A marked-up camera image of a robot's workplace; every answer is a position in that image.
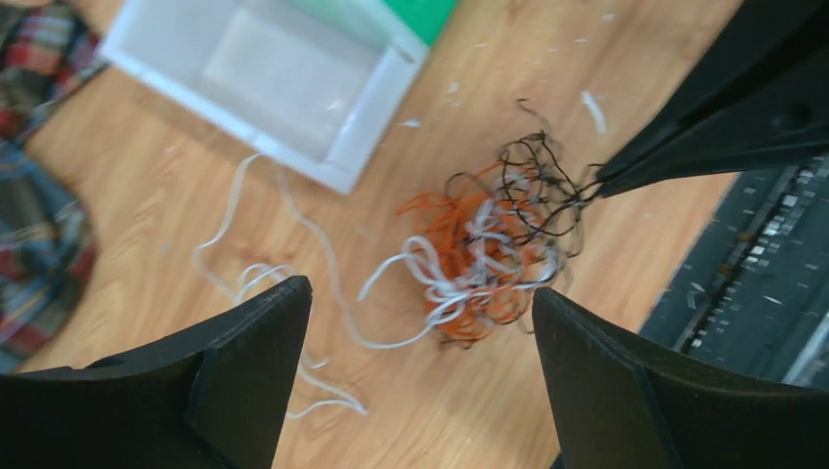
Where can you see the white plastic bin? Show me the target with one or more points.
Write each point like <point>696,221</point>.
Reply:
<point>312,84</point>

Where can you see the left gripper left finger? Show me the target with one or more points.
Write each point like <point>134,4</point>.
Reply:
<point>213,395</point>

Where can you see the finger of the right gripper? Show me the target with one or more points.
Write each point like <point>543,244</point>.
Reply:
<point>758,98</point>

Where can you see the green plastic bin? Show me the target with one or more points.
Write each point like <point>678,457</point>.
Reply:
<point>426,18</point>

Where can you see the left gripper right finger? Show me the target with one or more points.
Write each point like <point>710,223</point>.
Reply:
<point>620,400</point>

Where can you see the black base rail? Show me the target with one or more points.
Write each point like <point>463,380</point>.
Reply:
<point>751,296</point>

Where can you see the plaid cloth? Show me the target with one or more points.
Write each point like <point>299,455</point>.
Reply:
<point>48,245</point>

